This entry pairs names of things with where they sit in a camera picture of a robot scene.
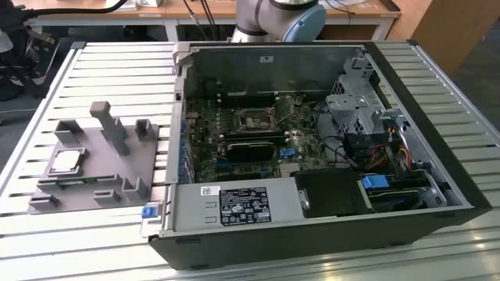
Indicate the green motherboard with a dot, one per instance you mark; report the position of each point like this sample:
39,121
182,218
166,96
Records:
300,140

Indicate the grey parts rack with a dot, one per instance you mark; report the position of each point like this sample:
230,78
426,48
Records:
102,164

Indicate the white book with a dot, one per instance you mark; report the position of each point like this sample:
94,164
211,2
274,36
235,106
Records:
126,7

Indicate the blue board connector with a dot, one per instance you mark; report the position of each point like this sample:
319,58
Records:
287,153

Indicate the black fan shroud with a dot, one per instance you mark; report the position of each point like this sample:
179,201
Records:
332,193

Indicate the silver CPU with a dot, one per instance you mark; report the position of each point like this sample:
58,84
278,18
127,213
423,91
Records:
66,160

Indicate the black RAM slot bank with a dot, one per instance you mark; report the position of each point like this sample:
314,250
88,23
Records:
254,138
246,99

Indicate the silver chipset heatsink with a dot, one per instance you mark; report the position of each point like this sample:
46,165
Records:
288,170

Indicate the blue case latch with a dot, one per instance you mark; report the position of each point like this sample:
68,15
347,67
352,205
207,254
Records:
150,213

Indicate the grey case release latch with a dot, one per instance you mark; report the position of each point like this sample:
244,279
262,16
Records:
182,54

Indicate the silver drive cage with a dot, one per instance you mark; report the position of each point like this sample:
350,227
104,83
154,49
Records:
347,117

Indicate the blue disk carrier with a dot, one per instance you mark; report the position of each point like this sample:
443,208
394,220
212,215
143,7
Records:
375,183

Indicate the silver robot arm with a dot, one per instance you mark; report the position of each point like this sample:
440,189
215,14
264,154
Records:
266,17

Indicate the green RAM stick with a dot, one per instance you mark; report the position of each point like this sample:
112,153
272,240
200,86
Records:
91,180

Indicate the silver power supply unit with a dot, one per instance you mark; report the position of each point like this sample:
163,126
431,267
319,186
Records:
187,205

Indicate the CPU socket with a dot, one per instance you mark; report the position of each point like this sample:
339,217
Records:
256,121

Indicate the wooden cabinet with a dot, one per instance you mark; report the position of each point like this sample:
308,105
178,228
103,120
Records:
450,29

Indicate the black PC case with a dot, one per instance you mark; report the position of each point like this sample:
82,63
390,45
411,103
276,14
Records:
274,248

